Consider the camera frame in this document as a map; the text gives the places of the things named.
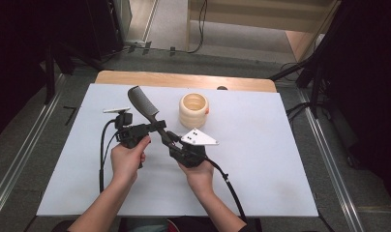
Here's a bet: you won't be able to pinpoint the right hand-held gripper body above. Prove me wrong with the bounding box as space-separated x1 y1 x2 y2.
168 128 221 169

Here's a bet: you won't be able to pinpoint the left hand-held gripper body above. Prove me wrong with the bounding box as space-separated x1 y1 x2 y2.
103 106 153 150

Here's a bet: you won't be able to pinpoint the black comb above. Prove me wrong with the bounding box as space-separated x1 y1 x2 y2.
127 85 176 147

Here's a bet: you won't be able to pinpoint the person's right hand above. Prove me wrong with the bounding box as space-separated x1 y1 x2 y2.
178 159 216 195

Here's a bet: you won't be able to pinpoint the person's left hand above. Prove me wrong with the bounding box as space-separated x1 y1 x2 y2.
109 134 152 187

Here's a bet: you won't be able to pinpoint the cream ribbed cup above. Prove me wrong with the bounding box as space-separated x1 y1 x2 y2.
178 92 210 131

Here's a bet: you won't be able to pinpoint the wooden table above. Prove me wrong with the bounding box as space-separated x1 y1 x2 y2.
94 70 278 94

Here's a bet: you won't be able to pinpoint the person's dark clothing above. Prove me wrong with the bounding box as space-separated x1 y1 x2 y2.
51 216 263 232

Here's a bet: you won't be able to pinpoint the white table mat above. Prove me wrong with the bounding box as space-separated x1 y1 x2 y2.
36 83 319 218

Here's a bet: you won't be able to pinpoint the black metal stand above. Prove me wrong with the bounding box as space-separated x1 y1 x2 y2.
268 47 328 120
43 40 105 105

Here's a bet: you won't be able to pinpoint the black cabinet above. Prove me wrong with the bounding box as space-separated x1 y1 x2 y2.
82 0 126 61

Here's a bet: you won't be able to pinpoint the dark curtain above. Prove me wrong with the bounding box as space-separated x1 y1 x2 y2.
322 0 391 205
0 0 88 146

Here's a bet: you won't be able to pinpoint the wooden shelf unit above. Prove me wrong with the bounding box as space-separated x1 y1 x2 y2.
185 0 343 63

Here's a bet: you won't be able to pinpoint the left hand-held gripper cable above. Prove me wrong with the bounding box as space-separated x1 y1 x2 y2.
99 118 119 194

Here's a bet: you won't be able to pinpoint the hand-held gripper cable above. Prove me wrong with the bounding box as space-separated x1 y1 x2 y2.
99 118 119 194
204 157 249 224

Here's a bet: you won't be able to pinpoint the right hand-held gripper cable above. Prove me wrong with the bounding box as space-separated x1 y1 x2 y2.
204 157 249 224

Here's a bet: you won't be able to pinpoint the metal floor rail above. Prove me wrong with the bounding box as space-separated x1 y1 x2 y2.
297 89 366 232
0 72 68 225

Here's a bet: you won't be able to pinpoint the black hanging cable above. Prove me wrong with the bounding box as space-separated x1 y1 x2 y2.
186 0 209 55

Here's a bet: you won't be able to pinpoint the black floor cables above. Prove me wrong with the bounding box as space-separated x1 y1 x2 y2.
285 101 315 124

